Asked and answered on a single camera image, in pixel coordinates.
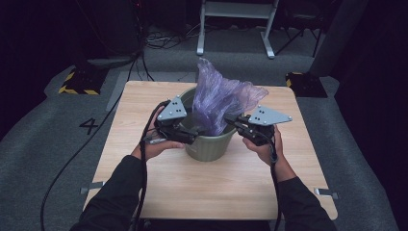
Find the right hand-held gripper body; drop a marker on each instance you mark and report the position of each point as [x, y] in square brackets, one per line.
[266, 117]

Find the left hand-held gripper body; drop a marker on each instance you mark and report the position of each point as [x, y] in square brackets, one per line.
[171, 112]

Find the green plastic bin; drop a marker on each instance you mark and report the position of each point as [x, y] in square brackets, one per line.
[210, 147]

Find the purple plastic bag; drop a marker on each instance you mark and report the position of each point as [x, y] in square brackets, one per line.
[221, 96]

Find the person's left hand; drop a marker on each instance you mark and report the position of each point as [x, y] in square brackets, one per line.
[157, 149]

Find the person's right hand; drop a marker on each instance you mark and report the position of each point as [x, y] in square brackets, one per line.
[272, 157]

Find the yellow black striped base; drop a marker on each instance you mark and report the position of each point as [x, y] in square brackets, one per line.
[81, 82]
[306, 85]

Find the black tripod stand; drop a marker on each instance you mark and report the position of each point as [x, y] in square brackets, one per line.
[301, 30]

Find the dark equipment stand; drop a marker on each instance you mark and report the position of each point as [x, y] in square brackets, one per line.
[112, 32]

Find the grey pillar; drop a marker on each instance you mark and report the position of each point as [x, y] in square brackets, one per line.
[336, 38]

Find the white metal stand frame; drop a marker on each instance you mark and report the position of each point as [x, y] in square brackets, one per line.
[237, 9]

